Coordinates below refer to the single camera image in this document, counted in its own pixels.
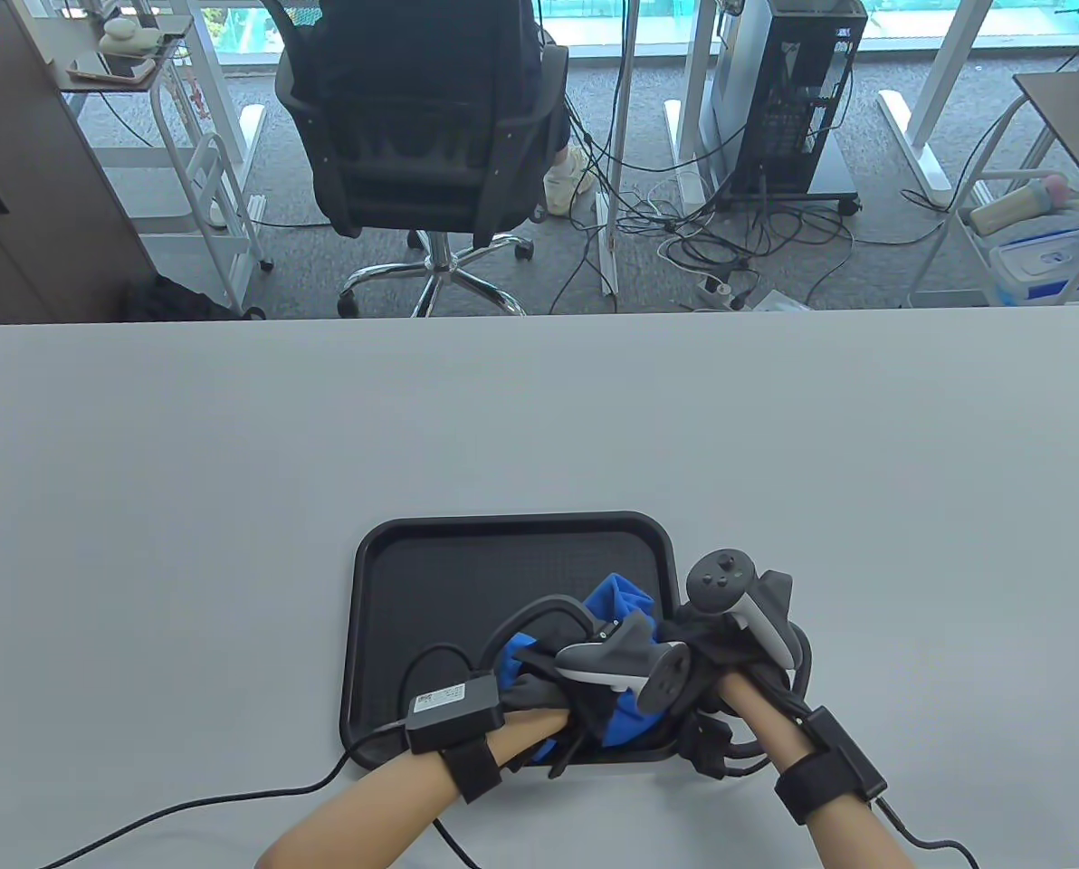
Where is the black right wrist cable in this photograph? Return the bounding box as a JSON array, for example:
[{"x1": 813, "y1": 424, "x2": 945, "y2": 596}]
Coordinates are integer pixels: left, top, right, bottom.
[{"x1": 874, "y1": 797, "x2": 979, "y2": 869}]

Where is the black right glove cable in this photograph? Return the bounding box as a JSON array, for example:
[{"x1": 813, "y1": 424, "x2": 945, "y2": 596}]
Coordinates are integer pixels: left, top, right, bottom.
[{"x1": 693, "y1": 620, "x2": 819, "y2": 779}]

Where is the black glove cable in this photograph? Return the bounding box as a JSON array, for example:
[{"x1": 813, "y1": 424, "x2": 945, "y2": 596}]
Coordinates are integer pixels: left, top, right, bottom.
[
  {"x1": 408, "y1": 593, "x2": 613, "y2": 716},
  {"x1": 693, "y1": 620, "x2": 819, "y2": 779}
]

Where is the brown wooden cabinet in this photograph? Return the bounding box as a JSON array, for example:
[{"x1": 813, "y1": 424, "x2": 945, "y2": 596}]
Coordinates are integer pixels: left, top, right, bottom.
[{"x1": 0, "y1": 0, "x2": 156, "y2": 324}]

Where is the person's left forearm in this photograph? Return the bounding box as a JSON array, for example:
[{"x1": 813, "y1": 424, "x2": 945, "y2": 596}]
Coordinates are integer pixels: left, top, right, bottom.
[{"x1": 254, "y1": 708, "x2": 569, "y2": 869}]

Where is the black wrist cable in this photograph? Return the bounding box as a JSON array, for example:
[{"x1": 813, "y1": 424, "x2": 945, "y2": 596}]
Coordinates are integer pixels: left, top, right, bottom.
[
  {"x1": 51, "y1": 720, "x2": 411, "y2": 869},
  {"x1": 874, "y1": 797, "x2": 979, "y2": 869}
]

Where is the white round object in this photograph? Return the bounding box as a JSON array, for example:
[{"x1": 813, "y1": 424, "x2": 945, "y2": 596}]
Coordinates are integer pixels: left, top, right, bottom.
[{"x1": 99, "y1": 18, "x2": 162, "y2": 53}]

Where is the black bag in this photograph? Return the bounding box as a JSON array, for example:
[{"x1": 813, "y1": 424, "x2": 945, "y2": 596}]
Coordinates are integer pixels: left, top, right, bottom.
[{"x1": 121, "y1": 274, "x2": 267, "y2": 323}]

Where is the black right wrist strap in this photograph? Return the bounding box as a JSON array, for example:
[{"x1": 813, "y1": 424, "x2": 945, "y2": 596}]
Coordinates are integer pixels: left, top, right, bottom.
[{"x1": 773, "y1": 751, "x2": 877, "y2": 825}]

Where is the grey right hand controller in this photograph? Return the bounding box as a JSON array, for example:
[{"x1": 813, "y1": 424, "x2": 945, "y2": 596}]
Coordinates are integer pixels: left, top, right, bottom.
[{"x1": 689, "y1": 548, "x2": 798, "y2": 666}]

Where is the blue lidded plastic container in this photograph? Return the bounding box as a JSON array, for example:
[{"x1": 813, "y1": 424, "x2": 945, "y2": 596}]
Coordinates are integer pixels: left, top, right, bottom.
[{"x1": 989, "y1": 226, "x2": 1079, "y2": 307}]

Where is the grey left hand controller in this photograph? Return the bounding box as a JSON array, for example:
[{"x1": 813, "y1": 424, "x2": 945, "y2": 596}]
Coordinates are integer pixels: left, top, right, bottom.
[{"x1": 553, "y1": 611, "x2": 692, "y2": 711}]

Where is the black office chair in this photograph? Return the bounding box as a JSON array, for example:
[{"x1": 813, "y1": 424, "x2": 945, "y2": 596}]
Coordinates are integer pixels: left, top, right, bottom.
[{"x1": 259, "y1": 0, "x2": 572, "y2": 318}]

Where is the black left glove cable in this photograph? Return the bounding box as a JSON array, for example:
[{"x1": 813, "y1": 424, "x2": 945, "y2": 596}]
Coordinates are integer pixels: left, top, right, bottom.
[{"x1": 408, "y1": 593, "x2": 613, "y2": 716}]

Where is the blue rectangular towel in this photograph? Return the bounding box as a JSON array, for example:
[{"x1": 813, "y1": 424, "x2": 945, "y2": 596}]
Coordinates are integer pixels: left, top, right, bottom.
[{"x1": 501, "y1": 572, "x2": 676, "y2": 761}]

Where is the black computer tower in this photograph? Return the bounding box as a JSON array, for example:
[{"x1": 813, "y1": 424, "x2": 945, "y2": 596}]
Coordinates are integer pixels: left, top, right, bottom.
[{"x1": 698, "y1": 0, "x2": 868, "y2": 196}]

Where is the black wrist strap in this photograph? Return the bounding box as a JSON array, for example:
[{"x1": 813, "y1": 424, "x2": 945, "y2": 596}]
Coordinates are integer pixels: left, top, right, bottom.
[
  {"x1": 440, "y1": 738, "x2": 504, "y2": 805},
  {"x1": 773, "y1": 751, "x2": 877, "y2": 825}
]

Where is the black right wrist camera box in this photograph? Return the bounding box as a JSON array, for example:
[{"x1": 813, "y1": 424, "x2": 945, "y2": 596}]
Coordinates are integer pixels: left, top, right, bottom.
[{"x1": 802, "y1": 706, "x2": 889, "y2": 802}]

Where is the tangle of floor cables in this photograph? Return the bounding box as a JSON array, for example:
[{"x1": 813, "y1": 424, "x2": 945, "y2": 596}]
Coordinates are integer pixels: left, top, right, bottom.
[{"x1": 549, "y1": 91, "x2": 948, "y2": 314}]

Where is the black plastic tray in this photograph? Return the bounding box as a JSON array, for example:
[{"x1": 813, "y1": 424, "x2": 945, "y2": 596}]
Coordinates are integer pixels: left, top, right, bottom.
[{"x1": 340, "y1": 511, "x2": 683, "y2": 766}]

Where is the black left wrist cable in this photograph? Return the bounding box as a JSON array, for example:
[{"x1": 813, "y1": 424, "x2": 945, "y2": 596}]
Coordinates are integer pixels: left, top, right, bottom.
[{"x1": 51, "y1": 720, "x2": 411, "y2": 869}]

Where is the pastel drinking bottle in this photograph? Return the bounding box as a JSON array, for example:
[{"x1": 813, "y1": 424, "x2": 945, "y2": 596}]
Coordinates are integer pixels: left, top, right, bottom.
[{"x1": 968, "y1": 175, "x2": 1072, "y2": 232}]

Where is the white desk leg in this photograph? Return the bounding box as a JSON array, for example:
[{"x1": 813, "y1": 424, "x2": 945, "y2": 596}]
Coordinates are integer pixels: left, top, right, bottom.
[
  {"x1": 594, "y1": 0, "x2": 638, "y2": 298},
  {"x1": 186, "y1": 0, "x2": 269, "y2": 175},
  {"x1": 664, "y1": 0, "x2": 718, "y2": 205},
  {"x1": 877, "y1": 0, "x2": 993, "y2": 205}
]

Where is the dark side table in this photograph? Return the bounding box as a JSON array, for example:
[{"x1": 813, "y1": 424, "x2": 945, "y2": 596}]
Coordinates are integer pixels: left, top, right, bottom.
[{"x1": 1013, "y1": 71, "x2": 1079, "y2": 227}]

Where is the person's right forearm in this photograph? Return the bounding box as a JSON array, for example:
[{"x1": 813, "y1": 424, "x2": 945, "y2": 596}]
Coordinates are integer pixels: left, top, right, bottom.
[{"x1": 719, "y1": 674, "x2": 912, "y2": 869}]

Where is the black right controller mount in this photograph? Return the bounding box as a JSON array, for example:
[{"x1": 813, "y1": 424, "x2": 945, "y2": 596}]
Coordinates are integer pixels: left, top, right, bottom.
[{"x1": 689, "y1": 715, "x2": 767, "y2": 779}]

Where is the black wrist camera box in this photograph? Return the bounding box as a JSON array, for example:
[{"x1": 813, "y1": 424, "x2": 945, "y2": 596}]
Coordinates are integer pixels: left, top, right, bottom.
[
  {"x1": 406, "y1": 677, "x2": 506, "y2": 754},
  {"x1": 802, "y1": 706, "x2": 889, "y2": 802}
]

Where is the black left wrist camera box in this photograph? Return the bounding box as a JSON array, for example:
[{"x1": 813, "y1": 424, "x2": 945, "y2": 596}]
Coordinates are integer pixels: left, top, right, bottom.
[{"x1": 406, "y1": 677, "x2": 506, "y2": 754}]

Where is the grey hand controller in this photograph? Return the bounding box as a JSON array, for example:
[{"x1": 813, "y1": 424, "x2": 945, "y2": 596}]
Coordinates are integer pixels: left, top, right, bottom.
[
  {"x1": 689, "y1": 548, "x2": 798, "y2": 666},
  {"x1": 553, "y1": 611, "x2": 692, "y2": 711}
]

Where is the person's left hand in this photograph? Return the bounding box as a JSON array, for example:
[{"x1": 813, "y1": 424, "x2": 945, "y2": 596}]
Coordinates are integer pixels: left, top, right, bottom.
[{"x1": 501, "y1": 643, "x2": 642, "y2": 750}]

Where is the person's right hand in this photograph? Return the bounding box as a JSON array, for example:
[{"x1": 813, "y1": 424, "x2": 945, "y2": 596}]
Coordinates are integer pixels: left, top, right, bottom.
[{"x1": 666, "y1": 616, "x2": 812, "y2": 725}]

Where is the black computer dolly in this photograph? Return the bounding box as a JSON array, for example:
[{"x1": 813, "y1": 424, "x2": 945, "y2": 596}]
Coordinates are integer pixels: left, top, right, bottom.
[{"x1": 716, "y1": 136, "x2": 862, "y2": 216}]

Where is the smartphone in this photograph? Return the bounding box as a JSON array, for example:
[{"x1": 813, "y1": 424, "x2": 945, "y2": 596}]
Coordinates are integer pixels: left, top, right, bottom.
[{"x1": 67, "y1": 52, "x2": 156, "y2": 87}]

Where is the white wire cart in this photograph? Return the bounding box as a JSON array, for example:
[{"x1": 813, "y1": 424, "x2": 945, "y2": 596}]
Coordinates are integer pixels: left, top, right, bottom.
[{"x1": 906, "y1": 91, "x2": 1079, "y2": 309}]

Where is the black left wrist strap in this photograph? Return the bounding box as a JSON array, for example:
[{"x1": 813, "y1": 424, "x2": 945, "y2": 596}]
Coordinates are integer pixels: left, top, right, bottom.
[{"x1": 440, "y1": 738, "x2": 504, "y2": 805}]

